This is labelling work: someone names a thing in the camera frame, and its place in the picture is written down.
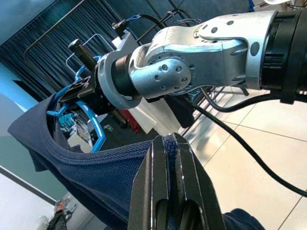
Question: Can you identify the black hanging garment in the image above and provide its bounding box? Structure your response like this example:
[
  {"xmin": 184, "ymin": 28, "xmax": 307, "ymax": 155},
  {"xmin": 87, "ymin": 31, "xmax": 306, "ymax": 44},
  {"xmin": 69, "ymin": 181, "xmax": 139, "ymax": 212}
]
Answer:
[{"xmin": 165, "ymin": 94, "xmax": 195, "ymax": 129}]

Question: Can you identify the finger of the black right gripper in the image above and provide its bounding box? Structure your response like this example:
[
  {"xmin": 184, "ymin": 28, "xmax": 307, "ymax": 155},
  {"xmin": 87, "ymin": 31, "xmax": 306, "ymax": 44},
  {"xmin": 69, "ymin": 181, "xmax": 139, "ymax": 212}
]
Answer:
[
  {"xmin": 69, "ymin": 76, "xmax": 92, "ymax": 91},
  {"xmin": 59, "ymin": 87, "xmax": 95, "ymax": 104}
]

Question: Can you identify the dark navy shirt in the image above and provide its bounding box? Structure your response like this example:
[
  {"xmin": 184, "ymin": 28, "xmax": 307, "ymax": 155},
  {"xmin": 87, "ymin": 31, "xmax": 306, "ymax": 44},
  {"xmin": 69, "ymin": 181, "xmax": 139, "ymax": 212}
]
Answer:
[{"xmin": 7, "ymin": 92, "xmax": 261, "ymax": 230}]

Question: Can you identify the dark teal curtain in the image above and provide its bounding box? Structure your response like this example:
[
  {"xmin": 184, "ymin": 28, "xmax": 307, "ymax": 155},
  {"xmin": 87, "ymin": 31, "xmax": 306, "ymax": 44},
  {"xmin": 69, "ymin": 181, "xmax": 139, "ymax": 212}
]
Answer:
[{"xmin": 0, "ymin": 0, "xmax": 183, "ymax": 106}]

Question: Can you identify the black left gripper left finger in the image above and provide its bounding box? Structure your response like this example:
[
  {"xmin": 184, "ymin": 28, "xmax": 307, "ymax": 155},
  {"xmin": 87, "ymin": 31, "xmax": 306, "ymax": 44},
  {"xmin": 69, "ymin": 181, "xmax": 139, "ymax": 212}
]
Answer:
[{"xmin": 128, "ymin": 135, "xmax": 170, "ymax": 230}]

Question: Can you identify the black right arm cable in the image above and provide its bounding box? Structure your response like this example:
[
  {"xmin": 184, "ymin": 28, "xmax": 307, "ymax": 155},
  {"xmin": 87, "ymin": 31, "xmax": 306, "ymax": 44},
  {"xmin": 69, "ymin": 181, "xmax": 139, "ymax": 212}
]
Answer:
[{"xmin": 184, "ymin": 93, "xmax": 307, "ymax": 197}]

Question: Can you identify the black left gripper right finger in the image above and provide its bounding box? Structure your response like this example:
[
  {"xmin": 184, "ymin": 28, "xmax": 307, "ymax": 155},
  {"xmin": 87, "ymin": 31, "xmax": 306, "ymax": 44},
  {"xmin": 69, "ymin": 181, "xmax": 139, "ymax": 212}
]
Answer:
[{"xmin": 169, "ymin": 132, "xmax": 226, "ymax": 230}]

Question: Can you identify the blue plastic hanger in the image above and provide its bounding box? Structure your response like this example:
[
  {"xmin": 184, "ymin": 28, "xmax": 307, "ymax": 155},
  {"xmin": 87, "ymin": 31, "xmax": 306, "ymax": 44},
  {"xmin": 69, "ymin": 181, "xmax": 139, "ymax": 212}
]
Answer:
[{"xmin": 46, "ymin": 55, "xmax": 107, "ymax": 153}]

